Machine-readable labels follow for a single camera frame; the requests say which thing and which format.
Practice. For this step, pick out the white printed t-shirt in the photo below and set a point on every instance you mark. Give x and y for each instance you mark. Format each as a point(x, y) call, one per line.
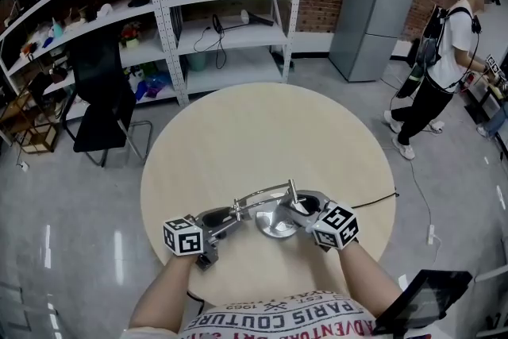
point(278, 319)

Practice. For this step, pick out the blue plastic bags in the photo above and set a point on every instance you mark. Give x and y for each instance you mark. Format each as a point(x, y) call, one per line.
point(152, 85)

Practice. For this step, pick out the person's left forearm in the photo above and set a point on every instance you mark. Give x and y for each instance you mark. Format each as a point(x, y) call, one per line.
point(162, 293)

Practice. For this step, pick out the teal bucket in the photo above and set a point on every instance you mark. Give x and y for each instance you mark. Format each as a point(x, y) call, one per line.
point(196, 61)

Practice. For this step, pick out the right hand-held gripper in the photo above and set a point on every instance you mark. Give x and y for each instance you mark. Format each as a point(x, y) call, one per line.
point(337, 228)

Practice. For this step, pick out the silver desk lamp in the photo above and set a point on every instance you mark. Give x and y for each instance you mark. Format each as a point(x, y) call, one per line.
point(270, 224)

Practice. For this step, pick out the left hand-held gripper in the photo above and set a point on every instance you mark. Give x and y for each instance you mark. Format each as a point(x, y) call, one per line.
point(184, 238)

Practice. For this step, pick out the grey refrigerator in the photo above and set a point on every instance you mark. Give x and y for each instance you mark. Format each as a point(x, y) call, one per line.
point(369, 4)

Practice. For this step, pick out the wooden tiered cart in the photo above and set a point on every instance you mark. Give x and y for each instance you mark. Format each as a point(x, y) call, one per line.
point(16, 111)

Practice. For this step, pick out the teal bottle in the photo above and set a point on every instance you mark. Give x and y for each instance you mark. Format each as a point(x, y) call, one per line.
point(57, 29)

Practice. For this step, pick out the black ring light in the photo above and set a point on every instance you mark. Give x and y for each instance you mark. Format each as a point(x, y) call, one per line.
point(258, 18)

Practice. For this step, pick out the white metal shelf unit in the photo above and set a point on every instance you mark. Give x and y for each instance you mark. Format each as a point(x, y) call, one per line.
point(254, 35)
point(147, 51)

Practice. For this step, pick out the potted flowers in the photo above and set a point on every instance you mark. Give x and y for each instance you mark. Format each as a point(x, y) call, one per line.
point(130, 35)

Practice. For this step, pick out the person's right forearm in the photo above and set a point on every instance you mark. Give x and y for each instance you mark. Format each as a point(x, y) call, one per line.
point(369, 278)

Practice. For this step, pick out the black office chair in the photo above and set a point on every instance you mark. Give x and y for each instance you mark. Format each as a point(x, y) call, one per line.
point(101, 119)

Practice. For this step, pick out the black tablet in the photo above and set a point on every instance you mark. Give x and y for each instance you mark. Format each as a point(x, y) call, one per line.
point(426, 299)

